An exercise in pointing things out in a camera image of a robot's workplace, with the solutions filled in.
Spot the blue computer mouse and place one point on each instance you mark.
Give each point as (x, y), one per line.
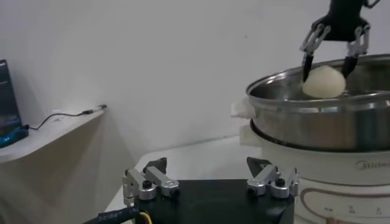
(12, 137)

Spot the white electric cooker pot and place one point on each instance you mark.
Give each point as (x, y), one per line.
(335, 170)

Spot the black monitor screen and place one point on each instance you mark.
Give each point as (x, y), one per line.
(7, 100)

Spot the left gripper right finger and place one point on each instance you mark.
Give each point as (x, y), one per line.
(268, 179)

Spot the stainless steel steamer basket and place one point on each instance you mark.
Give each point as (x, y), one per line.
(304, 128)

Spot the white side desk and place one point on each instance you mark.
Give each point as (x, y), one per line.
(45, 137)

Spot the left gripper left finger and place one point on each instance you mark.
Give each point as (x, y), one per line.
(152, 179)

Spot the white steamed baozi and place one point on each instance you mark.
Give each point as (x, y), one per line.
(324, 83)

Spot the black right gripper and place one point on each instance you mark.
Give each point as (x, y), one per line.
(344, 21)

